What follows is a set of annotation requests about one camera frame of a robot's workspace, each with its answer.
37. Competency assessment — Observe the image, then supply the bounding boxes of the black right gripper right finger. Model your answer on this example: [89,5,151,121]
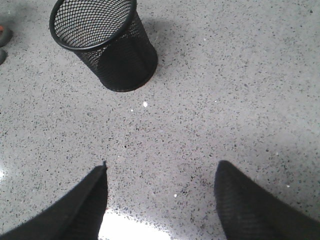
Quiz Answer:
[214,160,320,240]

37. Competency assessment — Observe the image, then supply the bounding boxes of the grey orange scissors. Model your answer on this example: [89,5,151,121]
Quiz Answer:
[0,25,13,65]

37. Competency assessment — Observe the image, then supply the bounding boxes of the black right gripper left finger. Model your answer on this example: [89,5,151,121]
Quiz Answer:
[0,163,108,240]

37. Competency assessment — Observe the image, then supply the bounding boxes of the black mesh pen bucket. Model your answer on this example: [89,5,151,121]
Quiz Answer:
[49,0,158,92]

